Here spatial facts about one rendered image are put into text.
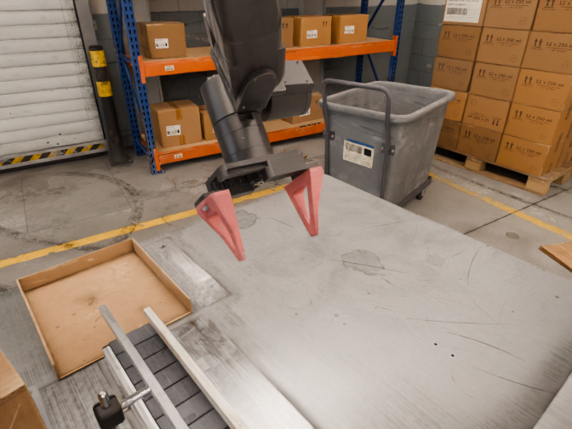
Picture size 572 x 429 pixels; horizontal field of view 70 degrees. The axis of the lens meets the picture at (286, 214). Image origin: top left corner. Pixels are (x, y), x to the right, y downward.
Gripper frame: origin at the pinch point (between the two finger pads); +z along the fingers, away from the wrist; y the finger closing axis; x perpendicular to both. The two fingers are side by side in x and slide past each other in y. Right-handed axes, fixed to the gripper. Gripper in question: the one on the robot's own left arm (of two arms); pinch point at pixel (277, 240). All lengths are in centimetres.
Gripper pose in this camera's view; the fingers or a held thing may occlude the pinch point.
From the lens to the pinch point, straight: 46.4
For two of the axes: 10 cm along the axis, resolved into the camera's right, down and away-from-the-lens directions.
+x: -4.3, 2.3, 8.7
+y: 8.4, -2.5, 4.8
